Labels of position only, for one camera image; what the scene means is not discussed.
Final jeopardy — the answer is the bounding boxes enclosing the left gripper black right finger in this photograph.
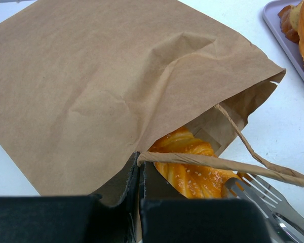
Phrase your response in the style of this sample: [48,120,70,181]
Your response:
[139,162,271,242]

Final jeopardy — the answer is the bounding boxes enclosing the toast slice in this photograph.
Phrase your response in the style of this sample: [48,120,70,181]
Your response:
[278,1,303,44]

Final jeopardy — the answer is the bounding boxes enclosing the lilac plastic tray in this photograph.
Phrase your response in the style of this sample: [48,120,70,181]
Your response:
[262,0,304,82]

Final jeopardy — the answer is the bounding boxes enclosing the brown paper bag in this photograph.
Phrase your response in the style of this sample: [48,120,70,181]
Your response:
[0,1,304,195]

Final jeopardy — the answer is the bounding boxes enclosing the braided glazed bread loaf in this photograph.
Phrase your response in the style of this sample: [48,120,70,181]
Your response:
[149,127,240,199]

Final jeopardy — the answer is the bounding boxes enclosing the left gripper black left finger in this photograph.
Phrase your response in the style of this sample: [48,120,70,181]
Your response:
[0,152,138,242]

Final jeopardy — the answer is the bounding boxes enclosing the steel kitchen tongs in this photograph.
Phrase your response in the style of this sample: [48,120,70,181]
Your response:
[221,172,304,242]

